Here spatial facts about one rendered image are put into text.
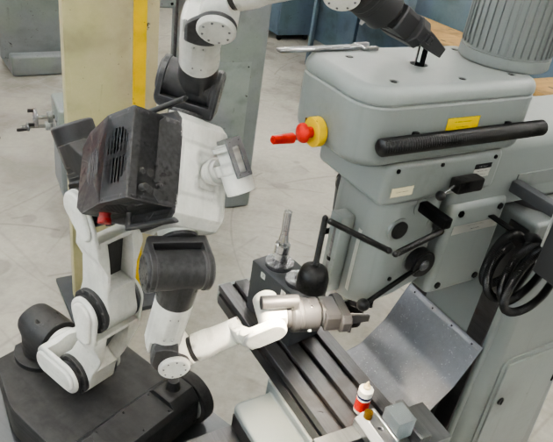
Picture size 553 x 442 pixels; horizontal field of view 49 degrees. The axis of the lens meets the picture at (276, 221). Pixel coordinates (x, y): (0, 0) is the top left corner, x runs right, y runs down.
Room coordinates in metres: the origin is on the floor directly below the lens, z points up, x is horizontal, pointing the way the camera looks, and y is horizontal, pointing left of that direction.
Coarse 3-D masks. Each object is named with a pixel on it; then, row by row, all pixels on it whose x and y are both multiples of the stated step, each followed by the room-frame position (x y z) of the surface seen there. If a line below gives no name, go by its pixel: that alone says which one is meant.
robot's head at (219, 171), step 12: (228, 156) 1.17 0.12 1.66; (240, 156) 1.19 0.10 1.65; (216, 168) 1.19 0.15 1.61; (228, 168) 1.16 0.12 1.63; (240, 168) 1.17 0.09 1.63; (216, 180) 1.19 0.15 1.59; (228, 180) 1.15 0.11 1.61; (240, 180) 1.15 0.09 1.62; (252, 180) 1.17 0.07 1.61; (228, 192) 1.15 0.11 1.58; (240, 192) 1.14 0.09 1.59
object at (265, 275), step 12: (252, 264) 1.55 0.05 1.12; (264, 264) 1.54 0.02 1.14; (288, 264) 1.54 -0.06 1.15; (252, 276) 1.54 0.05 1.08; (264, 276) 1.50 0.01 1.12; (276, 276) 1.48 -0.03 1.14; (288, 276) 1.47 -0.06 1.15; (252, 288) 1.54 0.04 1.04; (264, 288) 1.50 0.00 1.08; (276, 288) 1.46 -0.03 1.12; (288, 288) 1.44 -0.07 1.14; (252, 300) 1.53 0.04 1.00; (288, 336) 1.39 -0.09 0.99; (300, 336) 1.42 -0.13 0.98
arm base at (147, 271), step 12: (156, 240) 1.09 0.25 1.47; (168, 240) 1.10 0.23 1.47; (180, 240) 1.11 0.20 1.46; (192, 240) 1.13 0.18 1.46; (204, 240) 1.14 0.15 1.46; (144, 252) 1.07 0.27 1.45; (204, 252) 1.11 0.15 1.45; (144, 264) 1.04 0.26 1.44; (156, 264) 1.03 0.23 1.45; (144, 276) 1.03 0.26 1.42; (156, 276) 1.01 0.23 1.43; (144, 288) 1.02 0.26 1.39; (204, 288) 1.07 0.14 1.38
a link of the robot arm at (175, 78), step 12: (168, 72) 1.34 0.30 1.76; (180, 72) 1.31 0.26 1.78; (216, 72) 1.32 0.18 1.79; (168, 84) 1.34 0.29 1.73; (180, 84) 1.33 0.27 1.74; (192, 84) 1.31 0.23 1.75; (204, 84) 1.31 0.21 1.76; (180, 96) 1.35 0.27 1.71; (192, 96) 1.34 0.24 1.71; (204, 96) 1.33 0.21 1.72
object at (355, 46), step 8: (280, 48) 1.19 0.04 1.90; (288, 48) 1.19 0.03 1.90; (296, 48) 1.20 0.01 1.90; (304, 48) 1.21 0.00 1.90; (312, 48) 1.22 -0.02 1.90; (320, 48) 1.24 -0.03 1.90; (328, 48) 1.25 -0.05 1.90; (336, 48) 1.26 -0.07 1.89; (344, 48) 1.27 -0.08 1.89; (352, 48) 1.29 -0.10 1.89; (360, 48) 1.30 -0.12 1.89; (368, 48) 1.30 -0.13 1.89; (376, 48) 1.31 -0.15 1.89
